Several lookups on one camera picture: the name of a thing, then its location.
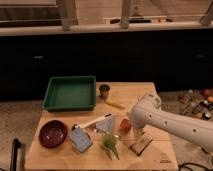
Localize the red apple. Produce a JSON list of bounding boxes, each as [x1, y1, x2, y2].
[[120, 119, 131, 132]]

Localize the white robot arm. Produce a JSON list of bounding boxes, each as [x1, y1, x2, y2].
[[129, 92, 213, 152]]

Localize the small metal cup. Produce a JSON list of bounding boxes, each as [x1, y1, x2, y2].
[[99, 84, 110, 100]]

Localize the yellow banana toy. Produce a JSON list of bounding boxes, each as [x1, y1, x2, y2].
[[105, 101, 125, 109]]

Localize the grey blue cloth piece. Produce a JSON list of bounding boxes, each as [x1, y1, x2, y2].
[[96, 116, 115, 133]]

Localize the green plastic tray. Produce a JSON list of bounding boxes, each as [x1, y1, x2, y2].
[[43, 76, 96, 112]]

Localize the wooden block stamp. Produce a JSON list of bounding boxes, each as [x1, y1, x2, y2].
[[130, 133, 153, 156]]

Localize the dark red bowl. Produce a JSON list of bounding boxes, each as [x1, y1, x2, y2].
[[39, 120, 67, 148]]

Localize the spice bottle rack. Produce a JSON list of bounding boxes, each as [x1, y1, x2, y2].
[[178, 89, 213, 121]]

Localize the black cable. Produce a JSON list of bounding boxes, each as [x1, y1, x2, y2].
[[178, 161, 213, 171]]

